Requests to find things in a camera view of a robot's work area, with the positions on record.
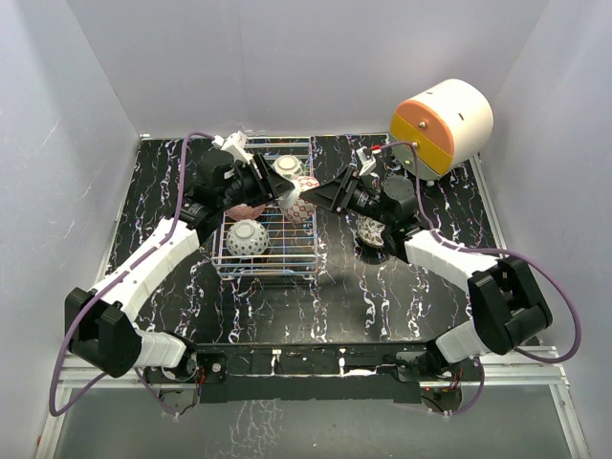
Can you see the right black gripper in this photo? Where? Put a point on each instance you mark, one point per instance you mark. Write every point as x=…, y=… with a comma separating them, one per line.
x=337, y=194

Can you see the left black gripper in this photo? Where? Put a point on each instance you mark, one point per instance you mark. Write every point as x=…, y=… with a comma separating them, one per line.
x=275, y=185

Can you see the red lattice white bowl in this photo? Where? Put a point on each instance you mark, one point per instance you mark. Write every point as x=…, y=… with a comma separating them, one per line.
x=294, y=208

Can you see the brown leaf pattern bowl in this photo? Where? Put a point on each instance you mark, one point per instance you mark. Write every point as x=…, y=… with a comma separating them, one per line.
x=370, y=232

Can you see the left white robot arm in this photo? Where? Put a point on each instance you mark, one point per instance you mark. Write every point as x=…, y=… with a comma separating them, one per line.
x=101, y=323

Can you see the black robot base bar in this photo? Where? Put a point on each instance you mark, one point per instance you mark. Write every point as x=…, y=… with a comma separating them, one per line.
x=393, y=371

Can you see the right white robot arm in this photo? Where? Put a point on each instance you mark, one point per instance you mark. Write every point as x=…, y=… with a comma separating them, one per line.
x=507, y=306

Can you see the green spotted white bowl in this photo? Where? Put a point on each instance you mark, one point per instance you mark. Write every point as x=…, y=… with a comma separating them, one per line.
x=289, y=166

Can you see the pink patterned bowl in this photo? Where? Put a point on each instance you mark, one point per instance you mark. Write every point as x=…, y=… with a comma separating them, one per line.
x=245, y=212

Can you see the black dotted white bowl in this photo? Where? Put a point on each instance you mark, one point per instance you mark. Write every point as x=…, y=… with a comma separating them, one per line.
x=247, y=238

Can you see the round pastel drawer cabinet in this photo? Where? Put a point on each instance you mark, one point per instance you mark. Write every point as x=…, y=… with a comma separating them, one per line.
x=440, y=128

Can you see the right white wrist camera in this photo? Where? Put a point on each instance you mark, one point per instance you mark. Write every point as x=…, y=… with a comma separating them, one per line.
x=367, y=161

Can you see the white wire dish rack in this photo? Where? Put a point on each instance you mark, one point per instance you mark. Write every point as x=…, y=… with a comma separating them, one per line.
x=292, y=247

